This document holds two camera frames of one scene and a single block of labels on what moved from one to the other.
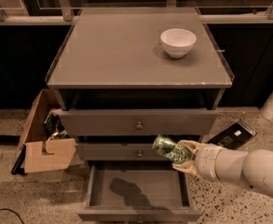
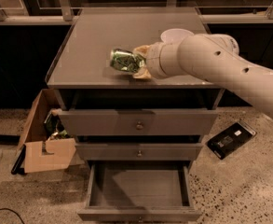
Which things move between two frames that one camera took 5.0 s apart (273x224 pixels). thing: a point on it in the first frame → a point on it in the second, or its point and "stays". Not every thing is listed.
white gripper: [208, 162] → [153, 61]
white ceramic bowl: [178, 42] stays
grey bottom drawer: [144, 191] stays
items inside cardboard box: [54, 127] stays
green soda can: [173, 150] → [126, 60]
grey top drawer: [97, 122] stays
